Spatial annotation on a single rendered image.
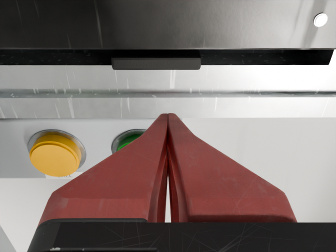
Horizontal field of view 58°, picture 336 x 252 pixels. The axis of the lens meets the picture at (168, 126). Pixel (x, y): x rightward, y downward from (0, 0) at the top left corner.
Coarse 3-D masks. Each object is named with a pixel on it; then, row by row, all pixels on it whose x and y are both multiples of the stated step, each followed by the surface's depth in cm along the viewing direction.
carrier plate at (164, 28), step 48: (0, 0) 17; (48, 0) 18; (96, 0) 18; (144, 0) 18; (192, 0) 18; (240, 0) 18; (288, 0) 18; (0, 48) 19; (48, 48) 19; (96, 48) 19; (144, 48) 19; (192, 48) 19; (240, 48) 20; (288, 48) 20
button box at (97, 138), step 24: (0, 120) 24; (24, 120) 24; (48, 120) 24; (72, 120) 24; (96, 120) 24; (120, 120) 24; (144, 120) 24; (0, 144) 25; (24, 144) 25; (96, 144) 25; (0, 168) 27; (24, 168) 27
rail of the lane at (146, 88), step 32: (0, 64) 21; (32, 64) 21; (64, 64) 21; (96, 64) 21; (128, 64) 20; (160, 64) 20; (192, 64) 20; (224, 64) 21; (256, 64) 21; (288, 64) 21; (320, 64) 21; (0, 96) 23; (32, 96) 23; (64, 96) 23; (96, 96) 23; (128, 96) 23; (160, 96) 23; (192, 96) 23; (224, 96) 23; (256, 96) 23; (288, 96) 23; (320, 96) 23
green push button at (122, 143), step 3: (132, 135) 25; (135, 135) 24; (138, 135) 24; (126, 138) 25; (129, 138) 24; (132, 138) 24; (135, 138) 24; (120, 141) 25; (123, 141) 24; (126, 141) 24; (129, 141) 24; (120, 144) 25; (123, 144) 24; (126, 144) 24; (117, 147) 25; (120, 147) 24
